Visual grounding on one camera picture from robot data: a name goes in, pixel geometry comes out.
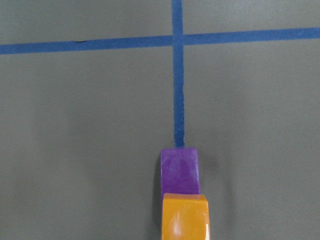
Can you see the purple trapezoid block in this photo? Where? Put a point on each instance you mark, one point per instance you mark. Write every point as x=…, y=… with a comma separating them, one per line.
x=179, y=168

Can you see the orange trapezoid block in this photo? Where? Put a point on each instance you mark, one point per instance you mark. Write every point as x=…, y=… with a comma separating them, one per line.
x=185, y=217

